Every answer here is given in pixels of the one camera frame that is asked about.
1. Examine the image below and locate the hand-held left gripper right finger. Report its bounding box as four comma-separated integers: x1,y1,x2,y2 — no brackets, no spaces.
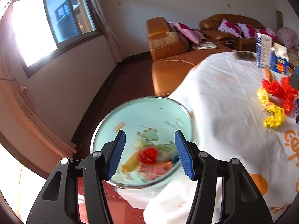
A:
175,129,274,224

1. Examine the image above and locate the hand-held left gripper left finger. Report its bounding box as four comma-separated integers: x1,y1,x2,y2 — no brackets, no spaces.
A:
26,129,127,224

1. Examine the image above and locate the red plastic bag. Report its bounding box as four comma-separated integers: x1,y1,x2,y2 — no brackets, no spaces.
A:
262,76,299,116

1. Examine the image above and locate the white printed plastic bag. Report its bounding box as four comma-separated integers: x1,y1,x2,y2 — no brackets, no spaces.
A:
152,143,178,162

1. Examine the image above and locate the red wrapper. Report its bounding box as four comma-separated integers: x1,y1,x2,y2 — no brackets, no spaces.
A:
138,147,159,165

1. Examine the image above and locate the pink transparent wrapper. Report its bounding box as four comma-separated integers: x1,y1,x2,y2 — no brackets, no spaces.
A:
140,162,174,182

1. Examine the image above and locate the yellow wrapper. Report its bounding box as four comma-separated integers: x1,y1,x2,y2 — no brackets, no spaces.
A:
256,87,286,129

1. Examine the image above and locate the light green trash bin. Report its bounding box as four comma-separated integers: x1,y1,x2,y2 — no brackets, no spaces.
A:
90,96,194,189

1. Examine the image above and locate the wooden coffee table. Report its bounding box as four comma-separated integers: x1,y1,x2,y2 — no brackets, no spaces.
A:
288,48,299,69

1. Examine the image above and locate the orange striped snack packet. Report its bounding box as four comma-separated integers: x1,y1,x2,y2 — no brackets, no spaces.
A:
263,68,272,83

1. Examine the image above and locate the pink cloth cover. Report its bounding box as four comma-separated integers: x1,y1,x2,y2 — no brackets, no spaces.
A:
278,27,299,49

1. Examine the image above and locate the tall white box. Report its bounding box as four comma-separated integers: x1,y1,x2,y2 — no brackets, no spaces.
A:
256,33,272,68

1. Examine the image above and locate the white magenta flower pillow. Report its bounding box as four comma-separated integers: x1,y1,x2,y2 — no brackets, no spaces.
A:
236,23,256,38
255,27,268,38
218,18,242,37

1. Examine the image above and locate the black flat packet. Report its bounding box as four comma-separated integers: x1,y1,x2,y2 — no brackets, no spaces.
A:
235,51,256,60

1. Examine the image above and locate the white orange-print tablecloth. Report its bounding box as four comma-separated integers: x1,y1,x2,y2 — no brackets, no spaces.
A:
114,51,299,224

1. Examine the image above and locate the brown leather chaise sofa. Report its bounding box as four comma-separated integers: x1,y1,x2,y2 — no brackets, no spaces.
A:
146,17,234,97

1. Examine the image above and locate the pink tied curtain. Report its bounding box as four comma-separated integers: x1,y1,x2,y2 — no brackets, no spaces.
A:
0,58,77,159

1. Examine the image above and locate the checkered seat cushion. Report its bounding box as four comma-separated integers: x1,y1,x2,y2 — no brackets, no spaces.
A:
192,41,220,50

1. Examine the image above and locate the pink floral pillow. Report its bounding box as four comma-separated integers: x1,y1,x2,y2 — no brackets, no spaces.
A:
167,22,206,45

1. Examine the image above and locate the beige tied curtain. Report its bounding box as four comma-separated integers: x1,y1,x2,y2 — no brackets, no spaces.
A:
90,0,119,63

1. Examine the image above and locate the sliding glass window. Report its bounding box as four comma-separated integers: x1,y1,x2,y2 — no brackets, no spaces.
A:
0,0,105,78

